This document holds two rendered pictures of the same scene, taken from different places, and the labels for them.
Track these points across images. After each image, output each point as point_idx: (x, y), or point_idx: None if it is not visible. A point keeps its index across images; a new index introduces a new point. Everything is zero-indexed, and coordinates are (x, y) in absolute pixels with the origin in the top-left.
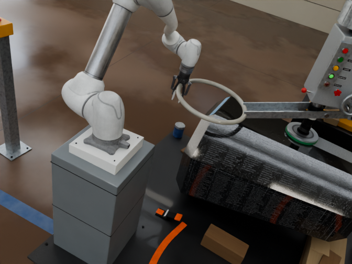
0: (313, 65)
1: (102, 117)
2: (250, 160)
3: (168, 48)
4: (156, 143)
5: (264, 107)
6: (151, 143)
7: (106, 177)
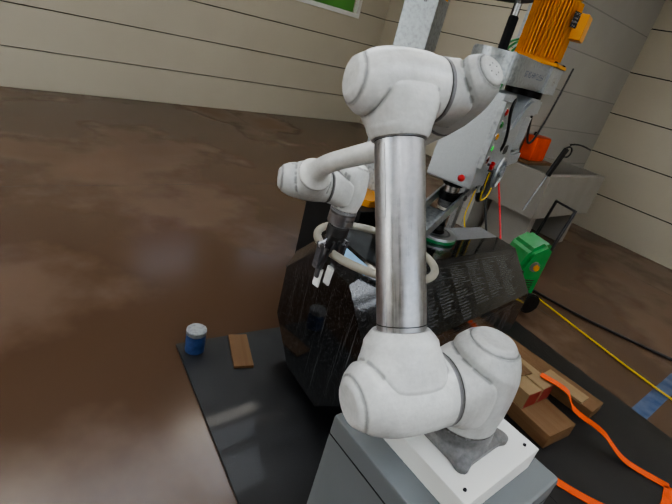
0: (438, 143)
1: (517, 388)
2: (444, 300)
3: (311, 197)
4: (190, 388)
5: None
6: (182, 395)
7: (536, 485)
